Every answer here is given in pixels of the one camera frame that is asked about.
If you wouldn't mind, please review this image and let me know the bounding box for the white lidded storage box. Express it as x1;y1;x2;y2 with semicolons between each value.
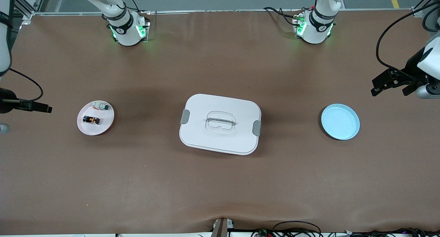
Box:
179;94;262;156

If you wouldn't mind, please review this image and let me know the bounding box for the metal table edge bracket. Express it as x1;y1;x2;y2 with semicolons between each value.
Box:
211;218;235;237

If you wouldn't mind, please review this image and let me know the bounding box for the tangled cable bundle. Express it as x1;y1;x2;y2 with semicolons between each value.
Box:
251;228;440;237

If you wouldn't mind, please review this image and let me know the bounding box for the black left base cable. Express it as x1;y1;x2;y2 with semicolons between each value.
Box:
264;6;303;26

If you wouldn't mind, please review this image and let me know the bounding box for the black looped cable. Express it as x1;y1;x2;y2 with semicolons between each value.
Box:
273;221;322;237

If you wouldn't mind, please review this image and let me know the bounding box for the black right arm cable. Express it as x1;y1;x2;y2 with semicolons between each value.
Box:
9;68;44;102

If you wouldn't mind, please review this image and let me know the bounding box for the pink round plate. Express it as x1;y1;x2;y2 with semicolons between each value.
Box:
77;100;115;136

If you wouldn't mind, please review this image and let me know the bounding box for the black right base cable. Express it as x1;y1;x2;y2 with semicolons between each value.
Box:
126;0;152;15

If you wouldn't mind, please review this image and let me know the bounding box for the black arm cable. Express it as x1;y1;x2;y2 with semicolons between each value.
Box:
9;68;44;102
375;9;440;80

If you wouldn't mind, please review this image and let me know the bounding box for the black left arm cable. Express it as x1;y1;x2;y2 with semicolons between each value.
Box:
375;9;440;80

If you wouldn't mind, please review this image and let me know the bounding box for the black base cable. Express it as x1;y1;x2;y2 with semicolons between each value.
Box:
126;0;152;15
264;6;303;26

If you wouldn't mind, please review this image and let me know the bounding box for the aluminium frame profile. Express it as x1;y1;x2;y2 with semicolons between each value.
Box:
411;0;440;18
10;0;47;19

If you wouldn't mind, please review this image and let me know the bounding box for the light blue round plate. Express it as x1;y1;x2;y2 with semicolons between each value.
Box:
321;104;360;140

